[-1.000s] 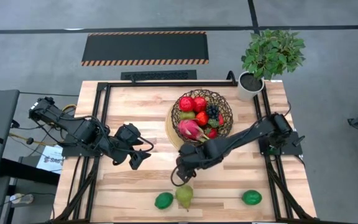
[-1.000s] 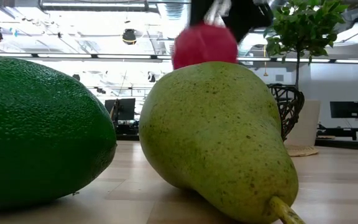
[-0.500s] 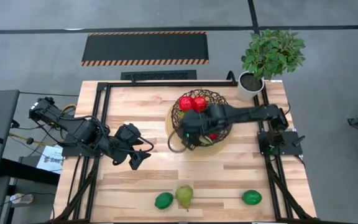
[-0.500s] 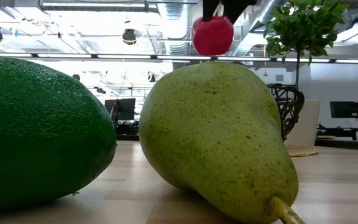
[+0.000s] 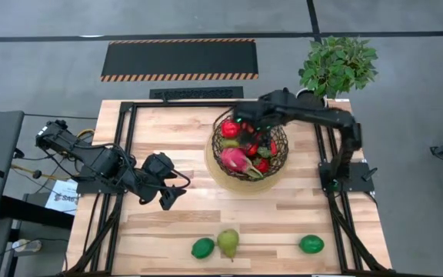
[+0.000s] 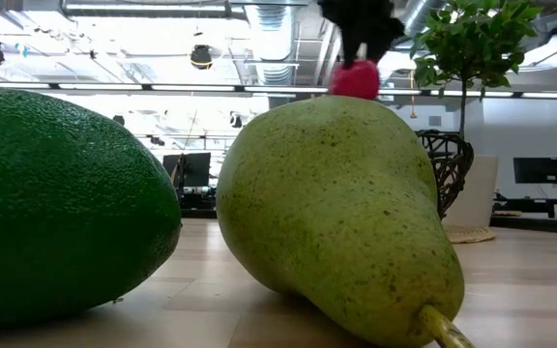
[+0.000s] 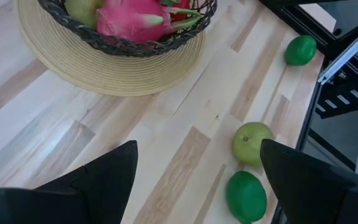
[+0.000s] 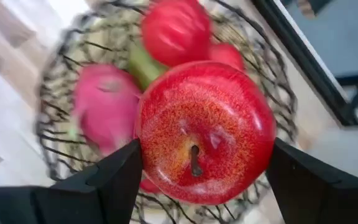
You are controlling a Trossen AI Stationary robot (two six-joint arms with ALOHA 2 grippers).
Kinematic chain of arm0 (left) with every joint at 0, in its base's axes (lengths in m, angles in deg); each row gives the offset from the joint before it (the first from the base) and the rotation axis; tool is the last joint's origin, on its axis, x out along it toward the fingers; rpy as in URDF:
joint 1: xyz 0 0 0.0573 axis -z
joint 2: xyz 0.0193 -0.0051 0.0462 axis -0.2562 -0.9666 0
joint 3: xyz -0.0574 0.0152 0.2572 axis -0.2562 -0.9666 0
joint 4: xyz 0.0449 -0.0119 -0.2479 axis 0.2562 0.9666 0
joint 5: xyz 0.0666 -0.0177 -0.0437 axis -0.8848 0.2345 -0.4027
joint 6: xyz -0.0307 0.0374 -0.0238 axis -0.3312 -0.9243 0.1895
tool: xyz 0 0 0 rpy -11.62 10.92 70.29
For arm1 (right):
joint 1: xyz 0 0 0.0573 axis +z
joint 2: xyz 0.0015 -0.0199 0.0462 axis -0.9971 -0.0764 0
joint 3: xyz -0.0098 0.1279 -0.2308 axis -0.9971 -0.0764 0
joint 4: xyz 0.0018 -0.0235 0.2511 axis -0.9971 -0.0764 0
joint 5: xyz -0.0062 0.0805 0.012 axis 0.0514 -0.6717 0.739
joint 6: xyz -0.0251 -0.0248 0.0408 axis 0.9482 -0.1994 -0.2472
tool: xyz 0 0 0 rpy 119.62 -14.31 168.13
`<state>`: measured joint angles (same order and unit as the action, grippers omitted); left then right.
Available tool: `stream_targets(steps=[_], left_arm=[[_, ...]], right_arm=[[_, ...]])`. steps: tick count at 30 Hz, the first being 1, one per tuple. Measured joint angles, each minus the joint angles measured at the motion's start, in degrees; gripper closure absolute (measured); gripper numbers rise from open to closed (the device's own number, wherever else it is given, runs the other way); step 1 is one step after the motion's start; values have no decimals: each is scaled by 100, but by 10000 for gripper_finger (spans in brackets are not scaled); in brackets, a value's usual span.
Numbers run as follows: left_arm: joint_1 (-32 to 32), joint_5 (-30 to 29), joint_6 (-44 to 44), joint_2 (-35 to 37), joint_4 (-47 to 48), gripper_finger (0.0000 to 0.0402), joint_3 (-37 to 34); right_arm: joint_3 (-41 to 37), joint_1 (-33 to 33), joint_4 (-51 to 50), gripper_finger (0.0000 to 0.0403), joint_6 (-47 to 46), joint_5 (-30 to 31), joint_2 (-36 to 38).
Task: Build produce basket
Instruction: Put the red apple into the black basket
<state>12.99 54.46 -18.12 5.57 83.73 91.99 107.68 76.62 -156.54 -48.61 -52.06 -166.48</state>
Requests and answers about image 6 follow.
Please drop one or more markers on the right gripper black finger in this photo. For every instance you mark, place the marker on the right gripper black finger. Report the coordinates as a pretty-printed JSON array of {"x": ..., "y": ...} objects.
[
  {"x": 380, "y": 48},
  {"x": 351, "y": 50}
]

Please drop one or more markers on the red apple with pale core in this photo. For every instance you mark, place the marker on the red apple with pale core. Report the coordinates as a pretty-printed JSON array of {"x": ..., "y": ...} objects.
[{"x": 356, "y": 81}]

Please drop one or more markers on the large green speckled pear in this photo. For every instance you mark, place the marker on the large green speckled pear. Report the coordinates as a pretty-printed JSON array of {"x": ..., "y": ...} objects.
[{"x": 331, "y": 208}]

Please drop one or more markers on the dark green avocado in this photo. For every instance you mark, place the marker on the dark green avocado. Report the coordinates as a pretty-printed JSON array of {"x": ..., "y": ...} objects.
[{"x": 66, "y": 208}]

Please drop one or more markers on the black monitor on arm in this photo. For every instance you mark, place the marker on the black monitor on arm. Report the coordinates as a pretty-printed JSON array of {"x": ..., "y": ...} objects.
[{"x": 535, "y": 170}]

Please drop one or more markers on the green leafy potted plant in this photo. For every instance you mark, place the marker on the green leafy potted plant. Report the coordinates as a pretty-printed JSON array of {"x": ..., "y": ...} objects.
[{"x": 472, "y": 38}]

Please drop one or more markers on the white plant pot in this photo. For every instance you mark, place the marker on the white plant pot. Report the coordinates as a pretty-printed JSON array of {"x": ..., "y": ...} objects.
[{"x": 477, "y": 193}]

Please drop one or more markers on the black computer monitor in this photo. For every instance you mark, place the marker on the black computer monitor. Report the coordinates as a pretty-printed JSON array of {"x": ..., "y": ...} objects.
[{"x": 194, "y": 169}]

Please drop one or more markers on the round woven straw placemat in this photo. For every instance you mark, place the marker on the round woven straw placemat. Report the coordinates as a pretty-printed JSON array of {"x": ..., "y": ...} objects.
[{"x": 472, "y": 234}]

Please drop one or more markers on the small dark screw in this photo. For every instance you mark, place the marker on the small dark screw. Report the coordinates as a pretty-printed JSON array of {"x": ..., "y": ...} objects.
[{"x": 118, "y": 300}]

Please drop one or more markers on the silver spiral ventilation duct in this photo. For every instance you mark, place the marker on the silver spiral ventilation duct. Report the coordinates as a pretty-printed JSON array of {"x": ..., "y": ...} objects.
[{"x": 271, "y": 38}]

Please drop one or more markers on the black ceiling-hung camera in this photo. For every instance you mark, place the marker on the black ceiling-hung camera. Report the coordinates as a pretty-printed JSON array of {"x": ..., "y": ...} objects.
[{"x": 201, "y": 57}]

